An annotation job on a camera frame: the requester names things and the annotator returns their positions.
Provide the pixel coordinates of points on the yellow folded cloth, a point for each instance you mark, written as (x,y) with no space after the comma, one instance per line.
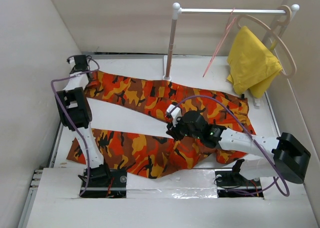
(252,66)

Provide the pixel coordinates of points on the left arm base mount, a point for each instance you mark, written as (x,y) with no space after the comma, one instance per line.
(113,187)

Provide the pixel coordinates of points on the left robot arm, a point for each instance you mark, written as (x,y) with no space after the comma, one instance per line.
(75,114)

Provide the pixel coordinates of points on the wooden round hanger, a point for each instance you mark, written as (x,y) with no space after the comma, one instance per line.
(276,30)

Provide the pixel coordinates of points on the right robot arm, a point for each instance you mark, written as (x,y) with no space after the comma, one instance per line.
(283,155)

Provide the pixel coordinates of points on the orange camouflage trousers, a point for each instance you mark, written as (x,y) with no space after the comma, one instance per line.
(152,156)

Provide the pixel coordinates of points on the white metal clothes rack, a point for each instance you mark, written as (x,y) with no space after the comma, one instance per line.
(178,10)

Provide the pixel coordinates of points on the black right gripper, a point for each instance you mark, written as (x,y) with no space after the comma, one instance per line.
(173,130)

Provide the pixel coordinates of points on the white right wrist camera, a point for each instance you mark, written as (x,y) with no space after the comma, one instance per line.
(173,112)

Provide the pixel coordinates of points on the pink wire hanger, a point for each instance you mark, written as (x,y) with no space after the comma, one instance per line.
(228,27)

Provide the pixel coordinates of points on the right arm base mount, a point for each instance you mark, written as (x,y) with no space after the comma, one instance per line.
(232,185)

